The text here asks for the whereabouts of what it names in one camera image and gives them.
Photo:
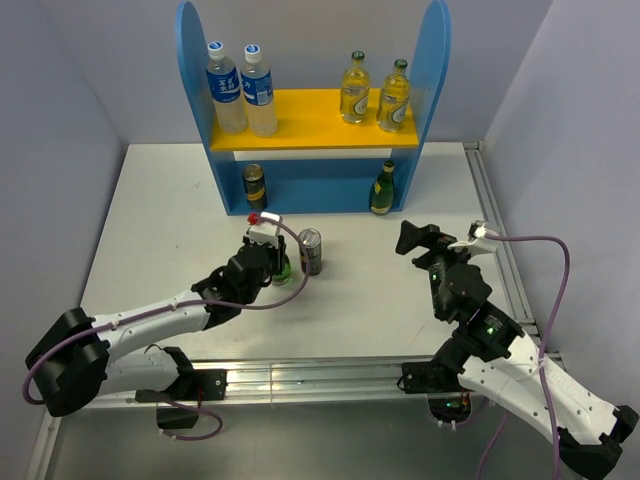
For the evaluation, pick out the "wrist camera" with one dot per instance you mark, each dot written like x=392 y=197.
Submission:
x=478 y=242
x=264 y=228

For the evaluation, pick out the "green glass bottle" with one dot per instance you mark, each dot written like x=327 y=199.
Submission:
x=382 y=191
x=283 y=276

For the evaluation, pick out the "blue and yellow shelf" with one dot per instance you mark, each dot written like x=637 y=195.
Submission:
x=318 y=163

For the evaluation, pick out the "right blue-label water bottle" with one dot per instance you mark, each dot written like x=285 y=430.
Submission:
x=258 y=92

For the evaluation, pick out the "aluminium front rail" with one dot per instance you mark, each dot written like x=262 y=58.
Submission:
x=310 y=380

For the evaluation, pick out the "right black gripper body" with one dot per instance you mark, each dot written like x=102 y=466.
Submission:
x=436 y=260

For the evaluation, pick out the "clear soda bottle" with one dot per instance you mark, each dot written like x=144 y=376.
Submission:
x=394 y=98
x=355 y=87

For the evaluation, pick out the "black drink can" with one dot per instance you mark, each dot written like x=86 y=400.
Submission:
x=255 y=187
x=312 y=241

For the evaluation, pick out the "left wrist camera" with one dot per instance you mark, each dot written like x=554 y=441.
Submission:
x=264 y=228

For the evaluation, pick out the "blue-label water bottle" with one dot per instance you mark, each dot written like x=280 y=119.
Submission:
x=258 y=92
x=225 y=89

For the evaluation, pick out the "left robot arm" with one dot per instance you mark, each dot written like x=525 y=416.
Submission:
x=82 y=357

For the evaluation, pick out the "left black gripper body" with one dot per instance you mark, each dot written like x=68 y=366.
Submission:
x=275 y=259

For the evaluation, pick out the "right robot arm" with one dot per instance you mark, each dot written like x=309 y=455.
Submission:
x=490 y=353

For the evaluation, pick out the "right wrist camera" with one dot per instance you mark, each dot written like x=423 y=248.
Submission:
x=478 y=242

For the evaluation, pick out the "left blue-label water bottle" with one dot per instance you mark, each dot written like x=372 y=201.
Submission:
x=225 y=89

